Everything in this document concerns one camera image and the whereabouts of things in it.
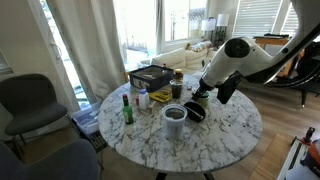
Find black table base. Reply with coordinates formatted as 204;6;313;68
154;171;217;180

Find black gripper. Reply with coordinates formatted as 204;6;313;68
191;82;215;104

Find beige curtain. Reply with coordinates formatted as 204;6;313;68
45;0;128;105

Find white shade table lamp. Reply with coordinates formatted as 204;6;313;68
200;18;217;43
216;13;231;48

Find small wooden block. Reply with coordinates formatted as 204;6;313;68
148;99;158;115

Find beige sofa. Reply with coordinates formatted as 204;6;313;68
139;40;218;76

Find green glass bottle red cap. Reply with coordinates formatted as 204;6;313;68
121;93;135;126

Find grey upholstered chair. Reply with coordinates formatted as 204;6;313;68
0;73;70;158
0;138;100;180

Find orange power tool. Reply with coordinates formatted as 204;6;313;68
299;139;320;170

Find black mesh crate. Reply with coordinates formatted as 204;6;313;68
88;130;109;154

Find silver white cup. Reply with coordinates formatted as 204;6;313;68
161;103;188;141

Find pale blue sheet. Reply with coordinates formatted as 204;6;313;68
285;165;320;180

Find white window blinds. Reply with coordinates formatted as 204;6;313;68
281;3;300;38
232;0;283;38

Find yellow flat sponge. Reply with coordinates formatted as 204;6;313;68
148;91;172;104

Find black oval purse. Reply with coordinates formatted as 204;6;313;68
183;101;207;124

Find wooden shelf cart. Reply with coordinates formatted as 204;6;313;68
252;33;293;48

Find amber vitamin bottle yellow label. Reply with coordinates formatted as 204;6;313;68
173;68;185;82

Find patterned colourful cushion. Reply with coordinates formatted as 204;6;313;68
189;41;213;53

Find black backpack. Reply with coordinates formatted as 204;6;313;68
296;41;320;82

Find clear plastic storage bin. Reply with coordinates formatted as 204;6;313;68
70;101;103;136

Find red black clamp tool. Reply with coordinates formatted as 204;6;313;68
300;126;316;147

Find black low bench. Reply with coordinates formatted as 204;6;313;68
238;78;320;108

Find navy blue box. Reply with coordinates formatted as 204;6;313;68
128;64;175;94

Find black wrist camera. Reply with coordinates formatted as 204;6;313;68
215;70;244;105

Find white bottle blue cap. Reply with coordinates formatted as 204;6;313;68
138;88;150;111

